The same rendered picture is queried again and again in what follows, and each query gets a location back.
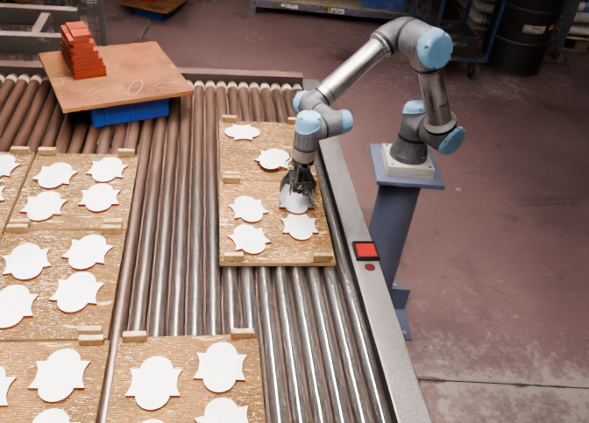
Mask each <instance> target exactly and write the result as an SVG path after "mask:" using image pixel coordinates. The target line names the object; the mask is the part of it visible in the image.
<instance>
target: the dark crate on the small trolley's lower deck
mask: <svg viewBox="0 0 589 423"><path fill-rule="evenodd" d="M442 26H452V28H451V29H446V28H442ZM439 28H440V29H441V30H443V31H444V32H446V33H447V34H449V36H450V37H451V40H452V44H453V50H452V51H453V52H468V53H473V52H476V51H475V49H476V48H477V44H478V41H479V38H480V36H479V35H478V34H477V33H476V32H475V31H474V30H473V29H472V28H471V27H470V26H469V25H468V24H467V23H466V22H465V21H464V20H454V19H441V23H440V26H439Z"/></svg>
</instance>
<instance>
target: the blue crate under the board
mask: <svg viewBox="0 0 589 423"><path fill-rule="evenodd" d="M86 111H87V114H88V116H89V119H90V121H91V123H92V124H93V126H94V127H100V126H105V125H112V124H117V123H127V122H132V121H138V120H144V119H149V118H155V117H161V116H168V115H169V111H168V98H164V99H159V100H152V101H146V102H135V103H129V104H123V105H117V106H110V107H105V108H99V109H87V110H86Z"/></svg>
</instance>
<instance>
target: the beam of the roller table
mask: <svg viewBox="0 0 589 423"><path fill-rule="evenodd" d="M318 84H319V80H309V79H303V82H302V91H303V90H306V91H309V92H310V91H311V90H312V89H314V88H315V87H316V86H317V85H318ZM317 149H318V152H319V155H320V159H321V162H322V165H323V171H324V174H325V178H326V180H327V184H328V188H329V190H330V197H331V199H332V203H333V207H334V209H335V213H336V217H337V222H338V225H339V228H340V232H341V235H342V238H343V242H344V247H345V251H346V254H347V257H348V261H349V264H350V267H351V273H352V276H353V279H354V283H355V286H356V289H357V293H358V298H359V302H360V305H361V308H362V312H363V315H364V318H365V324H366V327H367V331H368V334H369V337H370V341H371V344H372V347H373V353H374V356H375V360H376V363H377V366H378V370H379V373H380V378H381V382H382V385H383V388H384V392H385V395H386V398H387V404H388V407H389V411H390V414H391V417H392V421H393V423H432V421H431V418H430V416H429V411H428V408H427V406H426V403H425V400H424V397H423V395H422V390H421V387H420V385H419V382H418V379H417V376H416V374H415V369H414V366H413V364H412V361H411V358H410V355H409V353H408V348H407V345H406V343H405V340H404V337H403V334H402V332H401V327H400V324H399V322H398V319H397V316H396V313H395V311H394V306H393V302H392V300H391V297H390V294H389V291H388V289H387V284H386V281H385V279H384V276H383V273H382V270H381V268H380V263H379V261H356V258H355V255H354V251H353V248H352V245H351V244H352V241H372V239H371V237H370V234H369V231H368V228H367V226H366V223H365V218H364V216H363V213H362V210H361V207H360V205H359V202H358V197H357V195H356V192H355V189H354V186H353V184H352V181H351V176H350V174H349V171H348V168H347V165H346V163H345V160H344V155H343V153H342V150H341V147H340V144H339V142H338V139H337V136H335V137H329V138H326V139H324V140H320V141H318V144H317ZM366 264H373V265H374V266H375V270H374V271H368V270H367V269H366V268H365V265H366Z"/></svg>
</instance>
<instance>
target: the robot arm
mask: <svg viewBox="0 0 589 423"><path fill-rule="evenodd" d="M452 50H453V44H452V40H451V37H450V36H449V34H447V33H446V32H444V31H443V30H441V29H440V28H437V27H434V26H432V25H429V24H426V23H424V22H423V21H421V20H419V19H417V18H413V17H401V18H396V19H394V20H391V21H389V22H387V23H386V24H384V25H382V26H381V27H380V28H379V29H377V30H376V31H375V32H374V33H372V34H371V36H370V40H369V41H367V42H366V43H365V44H364V45H363V46H362V47H360V48H359V49H358V50H357V51H356V52H355V53H354V54H353V55H352V56H351V57H350V58H349V59H347V60H346V61H345V62H344V63H343V64H342V65H340V66H339V67H338V68H337V69H336V70H335V71H333V72H332V73H331V74H330V75H329V76H328V77H326V78H325V79H324V80H323V81H322V82H321V83H319V84H318V85H317V86H316V87H315V88H314V89H312V90H311V91H310V92H309V91H306V90H303V91H300V92H299V93H298V94H297V95H296V96H295V97H294V100H293V106H294V109H295V110H296V111H297V112H298V113H299V114H298V116H297V118H296V122H295V126H294V142H293V147H292V154H291V155H292V158H291V165H292V166H293V167H294V168H291V169H290V170H289V171H288V173H286V175H285V176H284V177H283V178H282V179H281V181H280V190H279V196H278V201H279V205H280V204H281V203H284V201H285V199H286V195H287V192H288V191H289V195H291V190H292V193H298V194H302V195H303V196H308V197H309V203H310V204H311V205H313V204H314V200H315V194H316V192H315V189H316V180H315V178H314V177H313V174H312V172H311V171H310V167H311V166H312V165H313V164H314V161H315V158H316V152H318V149H317V144H318V141H320V140H324V139H326V138H329V137H335V136H338V135H342V134H344V133H346V132H349V131H350V130H351V128H352V126H353V119H352V116H351V113H350V112H349V111H348V110H347V109H338V110H334V109H333V108H331V107H330V105H331V104H332V103H333V102H334V101H335V100H336V99H337V98H338V97H339V96H341V95H342V94H343V93H344V92H345V91H346V90H347V89H349V88H350V87H351V86H352V85H353V84H354V83H356V82H357V81H358V80H359V79H360V78H361V77H363V76H364V75H365V74H366V73H367V72H368V71H370V70H371V69H372V68H373V67H374V66H375V65H377V64H378V63H379V62H380V61H381V60H382V59H384V58H385V57H386V58H389V57H390V56H391V55H393V54H394V53H398V52H400V53H402V54H404V55H406V56H408V57H409V60H410V64H411V68H412V70H413V71H414V72H415V73H416V74H418V78H419V82H420V87H421V91H422V99H423V101H422V100H414V101H410V102H407V103H406V104H405V106H404V110H403V111H402V117H401V124H400V128H399V132H398V136H397V137H396V139H395V140H394V142H393V143H392V145H391V147H390V151H389V154H390V156H391V157H392V158H393V159H394V160H396V161H398V162H400V163H402V164H405V165H411V166H418V165H421V164H423V163H425V162H426V160H427V157H428V148H427V145H429V146H431V147H432V148H434V149H435V150H437V151H438V152H441V153H442V154H444V155H448V154H451V153H453V152H454V151H455V150H456V149H457V148H458V147H459V146H460V145H461V144H462V143H463V141H464V139H465V130H464V129H463V128H462V127H460V126H458V123H457V118H456V116H455V114H454V113H453V112H452V111H451V107H450V102H449V96H448V91H447V85H446V80H445V74H444V67H445V66H446V64H447V63H448V61H449V60H450V58H451V53H452Z"/></svg>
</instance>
